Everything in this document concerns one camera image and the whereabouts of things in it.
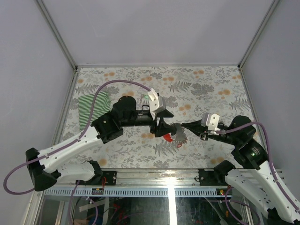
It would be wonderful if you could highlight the green striped cloth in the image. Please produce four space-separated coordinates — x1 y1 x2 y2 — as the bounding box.
78 91 112 129

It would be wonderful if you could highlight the aluminium front rail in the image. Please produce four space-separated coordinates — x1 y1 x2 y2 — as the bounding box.
42 169 228 197

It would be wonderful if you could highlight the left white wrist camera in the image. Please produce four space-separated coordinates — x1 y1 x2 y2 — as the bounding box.
148 88 166 119

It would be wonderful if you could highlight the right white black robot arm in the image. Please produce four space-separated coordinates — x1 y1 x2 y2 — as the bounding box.
182 113 300 225

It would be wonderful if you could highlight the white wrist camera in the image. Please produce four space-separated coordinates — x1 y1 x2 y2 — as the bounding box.
148 88 166 119
201 112 220 132

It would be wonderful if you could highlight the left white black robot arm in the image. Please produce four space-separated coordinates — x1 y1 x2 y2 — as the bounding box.
25 96 177 191

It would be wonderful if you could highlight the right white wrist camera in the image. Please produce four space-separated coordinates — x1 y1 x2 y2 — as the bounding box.
201 112 220 132

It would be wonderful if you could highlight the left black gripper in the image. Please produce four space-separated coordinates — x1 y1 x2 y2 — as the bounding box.
122 110 178 136

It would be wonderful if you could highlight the grey red key ring holder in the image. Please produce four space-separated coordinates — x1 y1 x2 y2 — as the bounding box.
163 123 188 148

